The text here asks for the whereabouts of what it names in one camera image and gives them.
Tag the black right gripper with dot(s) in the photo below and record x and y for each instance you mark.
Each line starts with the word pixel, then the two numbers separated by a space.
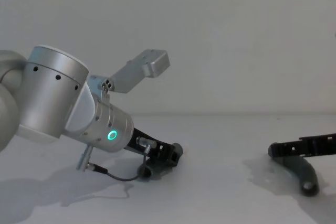
pixel 315 145

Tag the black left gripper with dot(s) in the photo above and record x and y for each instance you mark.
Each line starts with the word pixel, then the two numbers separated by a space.
pixel 164 153

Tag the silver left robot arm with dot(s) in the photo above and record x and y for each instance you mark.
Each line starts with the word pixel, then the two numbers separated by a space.
pixel 50 95

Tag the white table cloth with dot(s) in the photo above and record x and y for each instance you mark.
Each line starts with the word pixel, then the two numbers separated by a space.
pixel 210 197

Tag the white curtain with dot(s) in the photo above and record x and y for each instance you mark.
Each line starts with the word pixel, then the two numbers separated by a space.
pixel 183 11

